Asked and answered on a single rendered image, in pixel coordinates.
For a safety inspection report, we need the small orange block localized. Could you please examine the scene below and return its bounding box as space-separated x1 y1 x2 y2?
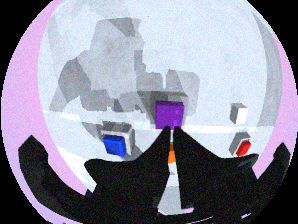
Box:
169 144 176 163

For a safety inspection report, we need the purple button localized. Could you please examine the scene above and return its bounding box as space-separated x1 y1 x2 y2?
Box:
149 91 189 131

